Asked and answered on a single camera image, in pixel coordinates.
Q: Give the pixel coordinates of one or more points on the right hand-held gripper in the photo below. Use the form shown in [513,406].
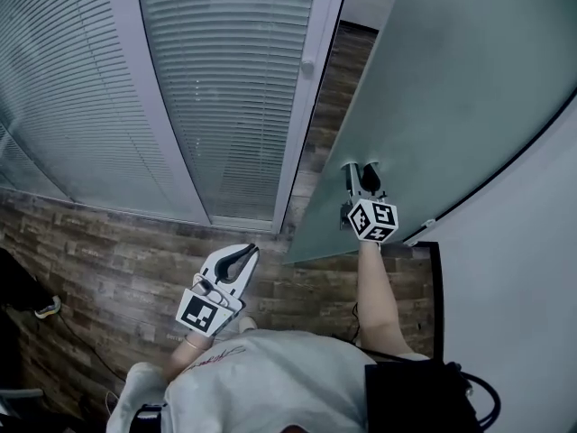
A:
[374,219]

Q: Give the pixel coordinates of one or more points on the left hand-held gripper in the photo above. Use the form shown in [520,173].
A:
[196,311]

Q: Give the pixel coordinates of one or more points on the frosted glass door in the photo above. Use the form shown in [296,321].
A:
[428,84]

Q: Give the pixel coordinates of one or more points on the person's right forearm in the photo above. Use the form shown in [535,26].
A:
[378,296]

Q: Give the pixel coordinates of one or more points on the person's left forearm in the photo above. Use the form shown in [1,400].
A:
[189,354]

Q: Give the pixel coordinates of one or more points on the person's light shoe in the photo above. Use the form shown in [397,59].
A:
[245,324]

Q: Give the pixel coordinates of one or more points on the light grey shirt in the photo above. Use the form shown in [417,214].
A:
[270,386]

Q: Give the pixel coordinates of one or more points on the round blind control knob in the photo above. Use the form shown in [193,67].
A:
[308,66]

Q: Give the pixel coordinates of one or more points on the black skirting board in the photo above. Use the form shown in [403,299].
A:
[436,296]

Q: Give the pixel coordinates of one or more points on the narrow glass panel with blinds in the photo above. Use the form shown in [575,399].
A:
[234,84]

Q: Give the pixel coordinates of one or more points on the black chest pouch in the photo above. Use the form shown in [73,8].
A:
[414,399]

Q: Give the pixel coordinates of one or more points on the wide glass panel with blinds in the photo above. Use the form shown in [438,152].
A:
[67,84]
[18,165]

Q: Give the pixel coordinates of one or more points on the grey metal bar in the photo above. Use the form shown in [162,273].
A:
[22,395]

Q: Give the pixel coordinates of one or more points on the white partition frame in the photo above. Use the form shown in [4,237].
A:
[305,106]

